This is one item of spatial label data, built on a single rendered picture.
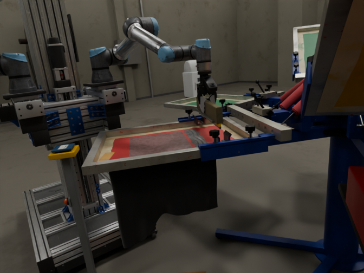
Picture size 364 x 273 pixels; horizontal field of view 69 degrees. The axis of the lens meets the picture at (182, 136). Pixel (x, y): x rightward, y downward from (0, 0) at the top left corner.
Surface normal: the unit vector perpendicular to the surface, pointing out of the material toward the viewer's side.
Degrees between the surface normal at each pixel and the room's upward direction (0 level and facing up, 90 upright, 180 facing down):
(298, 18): 90
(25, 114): 90
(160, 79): 90
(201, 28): 90
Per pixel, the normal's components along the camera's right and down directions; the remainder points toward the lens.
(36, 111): 0.56, 0.18
